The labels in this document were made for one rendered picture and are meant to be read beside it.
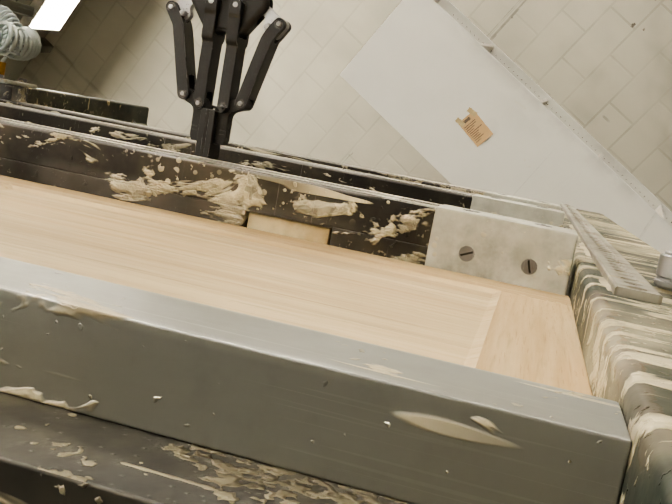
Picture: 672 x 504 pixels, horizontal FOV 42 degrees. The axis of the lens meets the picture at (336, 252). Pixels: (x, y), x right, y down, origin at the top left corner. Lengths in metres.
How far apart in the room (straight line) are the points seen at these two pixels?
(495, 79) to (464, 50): 0.21
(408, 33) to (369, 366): 4.14
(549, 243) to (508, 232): 0.04
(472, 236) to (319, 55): 5.30
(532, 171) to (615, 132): 1.44
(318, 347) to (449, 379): 0.05
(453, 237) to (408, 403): 0.49
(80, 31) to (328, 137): 2.07
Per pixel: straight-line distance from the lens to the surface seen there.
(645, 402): 0.32
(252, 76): 0.89
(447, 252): 0.78
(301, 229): 0.81
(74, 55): 6.95
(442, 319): 0.56
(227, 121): 0.90
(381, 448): 0.31
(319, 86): 6.05
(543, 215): 1.21
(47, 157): 0.91
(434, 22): 4.41
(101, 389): 0.34
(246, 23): 0.90
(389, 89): 4.45
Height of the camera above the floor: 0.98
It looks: 6 degrees up
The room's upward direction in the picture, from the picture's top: 45 degrees counter-clockwise
